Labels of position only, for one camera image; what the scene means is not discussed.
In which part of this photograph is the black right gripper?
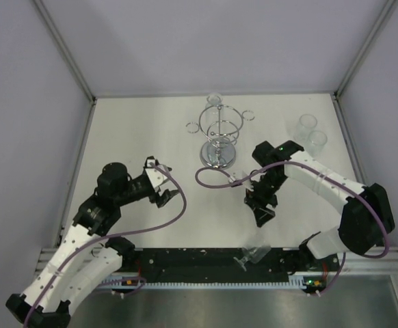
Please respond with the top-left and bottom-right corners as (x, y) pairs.
(244, 171), (289, 228)

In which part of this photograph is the clear ribbed wine glass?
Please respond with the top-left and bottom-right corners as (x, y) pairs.
(233, 245), (271, 272)

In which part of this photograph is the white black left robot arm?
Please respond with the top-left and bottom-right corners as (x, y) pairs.
(5, 156), (183, 327)

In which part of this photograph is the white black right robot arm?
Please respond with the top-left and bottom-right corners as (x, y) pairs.
(244, 140), (395, 271)

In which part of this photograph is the chrome wine glass rack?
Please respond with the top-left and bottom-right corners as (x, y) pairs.
(185, 103), (255, 169)

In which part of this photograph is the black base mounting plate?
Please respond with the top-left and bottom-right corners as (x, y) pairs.
(119, 248), (339, 283)

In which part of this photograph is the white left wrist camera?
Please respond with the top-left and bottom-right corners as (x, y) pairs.
(144, 163), (172, 190)

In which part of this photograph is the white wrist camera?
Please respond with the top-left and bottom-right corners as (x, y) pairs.
(144, 163), (172, 190)
(228, 170), (256, 192)

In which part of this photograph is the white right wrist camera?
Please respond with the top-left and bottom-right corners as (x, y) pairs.
(228, 170), (256, 192)

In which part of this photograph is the grey slotted cable duct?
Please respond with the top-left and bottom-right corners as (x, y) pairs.
(97, 275), (326, 290)

